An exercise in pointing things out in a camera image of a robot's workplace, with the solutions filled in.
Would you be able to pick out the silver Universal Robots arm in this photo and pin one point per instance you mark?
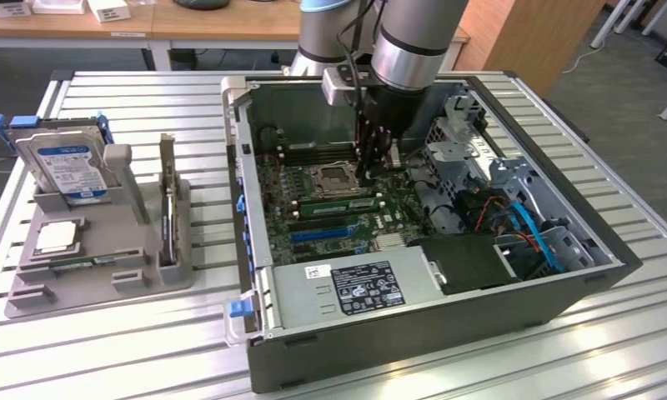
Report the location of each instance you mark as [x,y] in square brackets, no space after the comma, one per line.
[405,37]

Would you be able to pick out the silver CPU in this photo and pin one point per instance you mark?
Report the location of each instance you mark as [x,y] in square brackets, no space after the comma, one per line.
[60,235]

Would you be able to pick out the grey power supply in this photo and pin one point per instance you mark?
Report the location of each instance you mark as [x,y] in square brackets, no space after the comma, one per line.
[355,287]

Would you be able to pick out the black RAM slot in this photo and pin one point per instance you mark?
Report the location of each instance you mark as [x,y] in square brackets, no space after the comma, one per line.
[317,152]

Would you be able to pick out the blue case latch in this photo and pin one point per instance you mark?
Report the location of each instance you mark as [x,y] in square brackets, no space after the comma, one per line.
[237,310]

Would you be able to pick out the hard disk with blue label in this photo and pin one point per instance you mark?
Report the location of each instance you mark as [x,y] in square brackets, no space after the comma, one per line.
[66,166]

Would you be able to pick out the CPU socket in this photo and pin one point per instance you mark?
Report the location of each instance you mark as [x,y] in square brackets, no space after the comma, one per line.
[336,179]

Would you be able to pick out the black fan shroud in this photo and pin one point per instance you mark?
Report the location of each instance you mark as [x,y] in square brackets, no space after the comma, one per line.
[467,262]

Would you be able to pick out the blue disk caddy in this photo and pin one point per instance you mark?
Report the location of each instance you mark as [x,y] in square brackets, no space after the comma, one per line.
[28,123]

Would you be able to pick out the black open PC case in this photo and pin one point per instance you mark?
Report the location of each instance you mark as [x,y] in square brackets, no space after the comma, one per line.
[421,346]

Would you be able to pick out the wooden cabinet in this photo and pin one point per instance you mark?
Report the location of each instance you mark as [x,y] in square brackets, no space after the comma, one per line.
[528,37]

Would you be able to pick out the graphics card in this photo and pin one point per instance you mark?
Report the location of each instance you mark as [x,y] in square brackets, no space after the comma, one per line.
[168,200]

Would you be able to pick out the grey metal disk bay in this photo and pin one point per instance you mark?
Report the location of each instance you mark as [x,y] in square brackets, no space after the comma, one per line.
[461,137]

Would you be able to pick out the wooden desk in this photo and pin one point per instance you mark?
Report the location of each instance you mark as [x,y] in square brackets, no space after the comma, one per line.
[228,25]
[61,29]

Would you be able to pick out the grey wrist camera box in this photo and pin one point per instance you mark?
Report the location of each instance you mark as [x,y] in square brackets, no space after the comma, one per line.
[339,87]

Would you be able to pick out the blue expansion slot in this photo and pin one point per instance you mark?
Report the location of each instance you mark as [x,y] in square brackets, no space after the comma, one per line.
[321,234]

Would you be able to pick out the green motherboard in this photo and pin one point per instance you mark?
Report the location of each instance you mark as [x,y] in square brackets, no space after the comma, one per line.
[321,233]

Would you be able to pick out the silver chipset heatsink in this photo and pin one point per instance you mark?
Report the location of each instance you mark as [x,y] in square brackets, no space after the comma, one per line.
[391,241]

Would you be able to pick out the white box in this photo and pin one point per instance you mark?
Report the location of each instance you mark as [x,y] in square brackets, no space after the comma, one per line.
[7,7]
[61,6]
[108,10]

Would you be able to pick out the grey parts rack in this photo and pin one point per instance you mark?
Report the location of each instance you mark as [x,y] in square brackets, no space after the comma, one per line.
[121,237]

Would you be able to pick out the green installed RAM stick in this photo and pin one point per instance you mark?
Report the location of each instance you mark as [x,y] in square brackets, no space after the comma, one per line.
[339,207]

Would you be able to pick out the dark round object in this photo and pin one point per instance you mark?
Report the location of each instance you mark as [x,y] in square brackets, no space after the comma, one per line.
[200,4]

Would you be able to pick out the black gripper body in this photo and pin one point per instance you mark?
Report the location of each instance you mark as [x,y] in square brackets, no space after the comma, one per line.
[391,106]

